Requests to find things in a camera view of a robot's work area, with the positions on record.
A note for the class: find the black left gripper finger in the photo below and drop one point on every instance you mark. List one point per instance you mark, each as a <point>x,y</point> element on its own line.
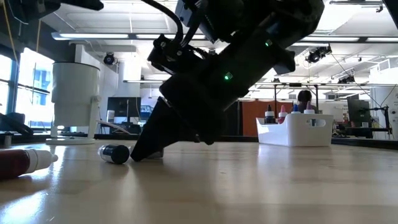
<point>84,3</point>

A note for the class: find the tall black-capped food coloring bottle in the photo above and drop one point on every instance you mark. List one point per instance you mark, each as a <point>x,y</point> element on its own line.
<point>269,118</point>

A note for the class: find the small black dropper bottle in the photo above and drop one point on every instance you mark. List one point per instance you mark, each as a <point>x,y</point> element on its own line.
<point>116,154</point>

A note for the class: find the black computer monitor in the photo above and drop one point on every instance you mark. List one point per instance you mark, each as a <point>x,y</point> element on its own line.
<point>123,107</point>
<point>357,113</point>

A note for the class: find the black aluminium table frame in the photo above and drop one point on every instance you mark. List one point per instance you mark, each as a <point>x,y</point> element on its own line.
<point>363,142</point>

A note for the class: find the long ceiling light strip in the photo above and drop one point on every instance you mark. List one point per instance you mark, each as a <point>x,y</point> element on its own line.
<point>93,35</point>
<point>342,39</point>

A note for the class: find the black ceiling-mounted camera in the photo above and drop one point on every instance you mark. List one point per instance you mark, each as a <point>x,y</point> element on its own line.
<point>317,54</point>
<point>109,58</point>

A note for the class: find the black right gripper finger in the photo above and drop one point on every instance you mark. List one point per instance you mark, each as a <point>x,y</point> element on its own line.
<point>155,133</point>

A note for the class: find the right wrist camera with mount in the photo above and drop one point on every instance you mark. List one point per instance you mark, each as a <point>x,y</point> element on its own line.
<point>186,15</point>

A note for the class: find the tall red-capped food coloring bottle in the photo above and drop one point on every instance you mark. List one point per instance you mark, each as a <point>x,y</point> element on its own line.
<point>282,112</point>

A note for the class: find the white plastic bin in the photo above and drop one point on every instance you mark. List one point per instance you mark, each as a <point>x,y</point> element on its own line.
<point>292,133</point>

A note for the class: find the tall blue-capped food coloring bottle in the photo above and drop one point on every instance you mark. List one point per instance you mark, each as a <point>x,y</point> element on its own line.
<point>295,109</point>

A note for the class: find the small dark red dropper bottle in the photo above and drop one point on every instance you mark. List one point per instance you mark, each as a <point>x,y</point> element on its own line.
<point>18,163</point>

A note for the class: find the tall purple-capped food coloring bottle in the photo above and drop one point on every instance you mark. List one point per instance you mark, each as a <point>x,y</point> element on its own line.
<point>309,109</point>

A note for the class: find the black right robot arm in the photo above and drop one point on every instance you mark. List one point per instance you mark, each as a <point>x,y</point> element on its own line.
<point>280,15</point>

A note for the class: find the person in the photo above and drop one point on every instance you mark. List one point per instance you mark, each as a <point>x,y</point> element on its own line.
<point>304,97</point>

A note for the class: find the orange partition panel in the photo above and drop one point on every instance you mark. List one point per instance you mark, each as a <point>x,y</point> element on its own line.
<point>253,118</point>

